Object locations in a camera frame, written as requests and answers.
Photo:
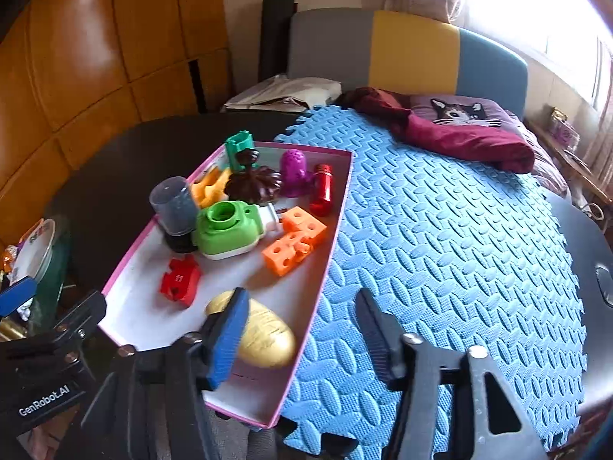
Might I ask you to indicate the black rolled mat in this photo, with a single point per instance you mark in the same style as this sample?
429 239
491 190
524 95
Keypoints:
277 33

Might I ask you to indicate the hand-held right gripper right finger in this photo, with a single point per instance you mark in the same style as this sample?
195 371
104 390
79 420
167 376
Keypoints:
378 335

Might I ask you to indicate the grey yellow blue headboard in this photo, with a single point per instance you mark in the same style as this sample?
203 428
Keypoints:
412 52

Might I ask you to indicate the gold plastic egg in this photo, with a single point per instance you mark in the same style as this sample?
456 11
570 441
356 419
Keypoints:
268 330

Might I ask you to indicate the purple cat pillow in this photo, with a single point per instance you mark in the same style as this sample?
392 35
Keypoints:
459 112

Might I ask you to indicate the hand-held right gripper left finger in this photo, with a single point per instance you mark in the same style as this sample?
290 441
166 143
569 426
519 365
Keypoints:
227 340

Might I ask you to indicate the pink patterned bed sheet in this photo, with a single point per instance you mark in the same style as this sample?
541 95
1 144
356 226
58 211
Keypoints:
546 167

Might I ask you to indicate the orange snack packet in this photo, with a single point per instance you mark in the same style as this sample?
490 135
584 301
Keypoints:
8 258

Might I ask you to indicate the purple plastic toy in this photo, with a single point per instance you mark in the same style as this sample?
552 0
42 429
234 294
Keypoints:
294 167

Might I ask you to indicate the beige folded cloth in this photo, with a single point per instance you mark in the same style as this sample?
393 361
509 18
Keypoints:
287 93

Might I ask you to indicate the clear plastic jar black base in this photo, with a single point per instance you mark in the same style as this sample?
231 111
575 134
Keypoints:
175 206

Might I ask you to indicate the yellow orange plastic toy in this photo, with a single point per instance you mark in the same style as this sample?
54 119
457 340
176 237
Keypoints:
208 190

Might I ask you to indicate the window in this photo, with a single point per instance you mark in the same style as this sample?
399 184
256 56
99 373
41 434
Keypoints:
536 9

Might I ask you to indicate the maroon blanket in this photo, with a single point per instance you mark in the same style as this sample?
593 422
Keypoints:
469 143

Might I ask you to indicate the red plastic block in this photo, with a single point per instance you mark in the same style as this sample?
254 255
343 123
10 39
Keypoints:
179 282

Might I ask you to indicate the green plastic block toy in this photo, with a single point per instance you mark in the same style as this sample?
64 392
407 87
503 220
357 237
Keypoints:
238 146

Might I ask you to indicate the wooden bedside desk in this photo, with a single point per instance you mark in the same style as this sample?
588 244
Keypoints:
570 167

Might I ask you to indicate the orange holed cheese block toy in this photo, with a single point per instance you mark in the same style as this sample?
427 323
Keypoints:
282 256

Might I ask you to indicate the pink storage box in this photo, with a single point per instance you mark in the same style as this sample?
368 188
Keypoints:
562 129

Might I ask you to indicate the pink cardboard box tray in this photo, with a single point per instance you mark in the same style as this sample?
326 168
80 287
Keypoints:
139 306

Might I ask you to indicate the brown plastic flower toy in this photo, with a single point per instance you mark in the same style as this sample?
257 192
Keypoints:
254 184

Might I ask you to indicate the white floral plate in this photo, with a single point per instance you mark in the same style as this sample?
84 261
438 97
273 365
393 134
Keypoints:
31 249

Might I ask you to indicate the dark green glass container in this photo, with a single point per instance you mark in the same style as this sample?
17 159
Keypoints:
57 273

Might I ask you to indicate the wooden wardrobe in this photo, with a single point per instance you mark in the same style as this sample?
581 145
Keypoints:
96 57

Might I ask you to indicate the blue foam puzzle mat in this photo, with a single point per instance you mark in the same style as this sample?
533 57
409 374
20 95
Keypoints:
455 249

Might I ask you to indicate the red toy bottle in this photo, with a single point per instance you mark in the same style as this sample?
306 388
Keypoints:
323 189

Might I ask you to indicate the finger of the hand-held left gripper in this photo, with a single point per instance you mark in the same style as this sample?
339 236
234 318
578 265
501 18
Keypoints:
17 297
84 314

